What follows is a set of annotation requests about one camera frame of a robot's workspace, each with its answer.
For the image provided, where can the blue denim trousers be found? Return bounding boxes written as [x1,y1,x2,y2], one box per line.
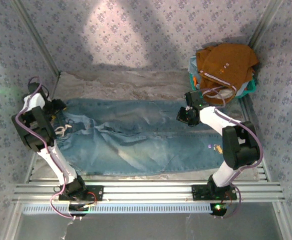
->
[54,98,228,177]

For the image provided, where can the brown trousers with striped waistband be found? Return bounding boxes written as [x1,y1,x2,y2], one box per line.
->
[195,42,259,106]

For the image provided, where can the light blue garment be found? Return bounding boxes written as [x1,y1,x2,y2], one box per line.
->
[188,55,200,81]

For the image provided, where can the teal plastic basket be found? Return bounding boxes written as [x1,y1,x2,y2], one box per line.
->
[189,74,257,99]

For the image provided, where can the black right controller board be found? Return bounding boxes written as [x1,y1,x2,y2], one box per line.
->
[210,202,228,216]

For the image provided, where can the black controller board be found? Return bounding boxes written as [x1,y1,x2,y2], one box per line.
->
[68,202,90,217]
[210,202,228,216]

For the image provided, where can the black left controller board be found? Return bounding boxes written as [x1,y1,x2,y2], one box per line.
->
[68,202,90,217]

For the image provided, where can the aluminium corner post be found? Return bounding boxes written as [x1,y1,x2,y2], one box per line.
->
[247,0,285,47]
[12,0,63,78]

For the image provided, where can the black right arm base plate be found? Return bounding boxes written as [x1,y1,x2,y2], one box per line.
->
[191,184,238,201]

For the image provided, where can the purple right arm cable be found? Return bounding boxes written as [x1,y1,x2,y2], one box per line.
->
[201,87,263,220]

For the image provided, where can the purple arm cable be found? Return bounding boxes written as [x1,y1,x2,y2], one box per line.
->
[201,87,263,220]
[15,76,77,221]

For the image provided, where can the aluminium mounting rail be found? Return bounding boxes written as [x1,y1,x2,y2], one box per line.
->
[12,179,285,204]

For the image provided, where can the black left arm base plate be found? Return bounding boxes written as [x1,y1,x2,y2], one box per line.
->
[58,184,104,202]

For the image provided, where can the red wire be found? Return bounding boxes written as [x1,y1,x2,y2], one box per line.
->
[87,191,98,205]

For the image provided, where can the aluminium side rail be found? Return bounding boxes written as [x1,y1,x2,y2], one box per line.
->
[240,96,272,182]

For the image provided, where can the white slotted cable duct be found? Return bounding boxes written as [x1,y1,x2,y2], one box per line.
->
[22,201,233,215]

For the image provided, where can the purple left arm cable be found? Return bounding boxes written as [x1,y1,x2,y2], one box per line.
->
[15,76,77,221]

